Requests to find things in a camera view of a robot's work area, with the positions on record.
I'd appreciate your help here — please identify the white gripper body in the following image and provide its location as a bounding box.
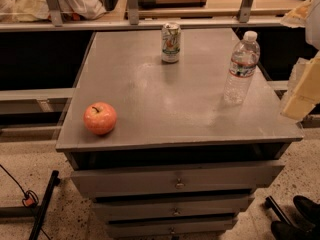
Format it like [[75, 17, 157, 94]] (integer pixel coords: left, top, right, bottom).
[[305, 0, 320, 50]]

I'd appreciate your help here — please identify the white cloth pile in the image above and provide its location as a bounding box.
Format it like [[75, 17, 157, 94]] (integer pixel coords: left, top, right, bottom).
[[0, 0, 106, 22]]

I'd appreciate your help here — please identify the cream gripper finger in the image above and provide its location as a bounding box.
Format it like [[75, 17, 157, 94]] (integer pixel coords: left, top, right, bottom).
[[280, 54, 320, 121], [280, 0, 313, 28]]

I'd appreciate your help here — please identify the white green 7up can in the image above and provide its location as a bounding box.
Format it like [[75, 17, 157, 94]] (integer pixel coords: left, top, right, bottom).
[[161, 22, 181, 63]]

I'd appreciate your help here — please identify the grey drawer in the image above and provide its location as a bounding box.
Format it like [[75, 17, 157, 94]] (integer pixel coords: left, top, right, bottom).
[[107, 216, 237, 238], [92, 194, 254, 221], [71, 160, 284, 198]]

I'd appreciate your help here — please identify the grey drawer cabinet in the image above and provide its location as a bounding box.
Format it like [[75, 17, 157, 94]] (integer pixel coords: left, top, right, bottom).
[[56, 29, 302, 230]]

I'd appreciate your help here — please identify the black metal stand leg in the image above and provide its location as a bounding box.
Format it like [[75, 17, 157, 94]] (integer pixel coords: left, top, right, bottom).
[[29, 170, 60, 240]]

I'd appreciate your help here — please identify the bottom grey drawer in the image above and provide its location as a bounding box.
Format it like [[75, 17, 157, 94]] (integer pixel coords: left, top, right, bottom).
[[107, 216, 237, 238]]

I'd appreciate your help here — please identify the grey metal rail bracket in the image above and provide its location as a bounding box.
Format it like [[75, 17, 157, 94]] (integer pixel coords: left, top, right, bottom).
[[127, 0, 139, 25]]

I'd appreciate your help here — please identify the black shoe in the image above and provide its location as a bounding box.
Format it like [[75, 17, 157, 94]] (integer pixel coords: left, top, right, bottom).
[[271, 221, 320, 240], [293, 195, 320, 226]]

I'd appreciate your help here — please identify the red apple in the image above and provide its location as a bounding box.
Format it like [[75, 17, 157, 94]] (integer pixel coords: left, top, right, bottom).
[[83, 102, 117, 135]]

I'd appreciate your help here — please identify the black cable with orange plug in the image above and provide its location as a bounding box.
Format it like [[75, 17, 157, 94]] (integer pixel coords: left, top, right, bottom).
[[0, 163, 53, 240]]

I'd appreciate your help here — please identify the clear plastic water bottle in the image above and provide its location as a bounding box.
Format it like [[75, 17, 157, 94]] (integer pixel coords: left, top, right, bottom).
[[223, 31, 260, 104]]

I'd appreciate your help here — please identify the top grey drawer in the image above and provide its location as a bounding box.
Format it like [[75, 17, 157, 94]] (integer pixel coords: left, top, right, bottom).
[[71, 160, 284, 198]]

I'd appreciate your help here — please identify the black shoe lower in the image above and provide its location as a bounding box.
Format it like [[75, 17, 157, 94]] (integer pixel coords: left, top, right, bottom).
[[271, 221, 320, 240]]

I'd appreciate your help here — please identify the middle grey drawer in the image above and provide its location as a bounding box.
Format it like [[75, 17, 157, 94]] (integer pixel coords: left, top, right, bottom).
[[92, 194, 254, 221]]

